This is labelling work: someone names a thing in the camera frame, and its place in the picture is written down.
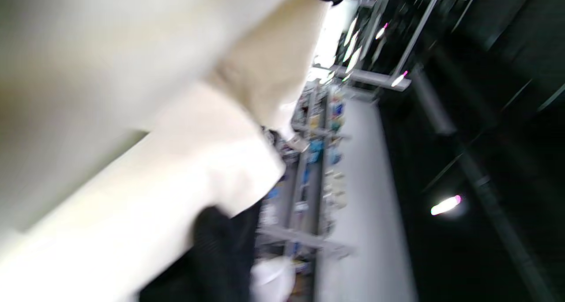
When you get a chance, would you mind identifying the person's left hand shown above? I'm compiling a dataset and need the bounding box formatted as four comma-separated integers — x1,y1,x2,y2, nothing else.
141,203,262,302

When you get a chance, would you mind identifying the cream canvas bag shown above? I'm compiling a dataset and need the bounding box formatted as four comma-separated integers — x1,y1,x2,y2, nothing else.
0,0,331,302

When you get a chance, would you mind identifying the metal storage shelf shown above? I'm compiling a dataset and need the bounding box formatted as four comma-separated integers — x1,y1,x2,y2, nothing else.
256,79,354,302

